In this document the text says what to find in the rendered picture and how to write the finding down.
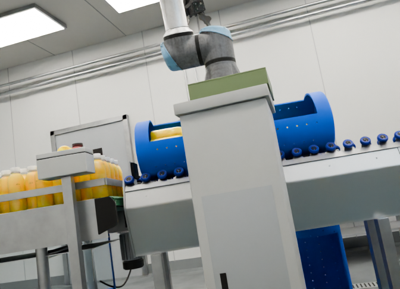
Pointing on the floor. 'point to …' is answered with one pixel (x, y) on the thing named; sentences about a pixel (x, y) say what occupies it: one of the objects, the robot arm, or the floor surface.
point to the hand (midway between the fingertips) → (198, 32)
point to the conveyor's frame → (56, 232)
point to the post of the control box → (73, 233)
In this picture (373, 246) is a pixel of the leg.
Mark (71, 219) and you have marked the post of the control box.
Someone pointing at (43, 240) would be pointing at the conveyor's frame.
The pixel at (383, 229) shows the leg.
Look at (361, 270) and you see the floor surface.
